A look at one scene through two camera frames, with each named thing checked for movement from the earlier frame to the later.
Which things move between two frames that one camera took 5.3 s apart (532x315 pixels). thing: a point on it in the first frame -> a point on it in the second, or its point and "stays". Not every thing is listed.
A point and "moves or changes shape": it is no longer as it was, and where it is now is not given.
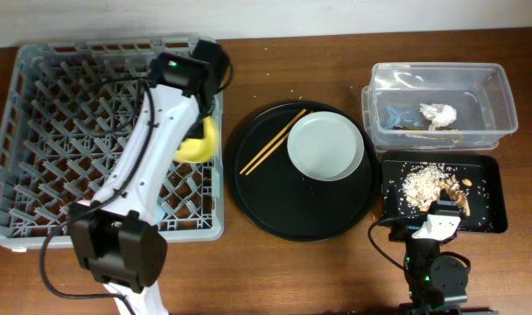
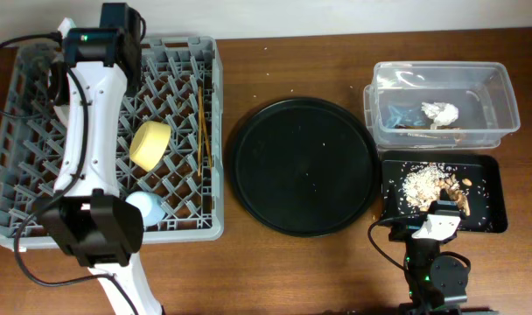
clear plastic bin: [438, 106] stays
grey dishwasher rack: [69, 108] stays
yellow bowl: [201, 150] moves or changes shape
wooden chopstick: [272, 142] -> [199, 128]
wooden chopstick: [267, 155] -> [204, 123]
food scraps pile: [423, 184] stays
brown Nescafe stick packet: [450, 134] stays
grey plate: [325, 145] -> [66, 28]
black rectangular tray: [475, 180] stays
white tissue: [441, 115] stays
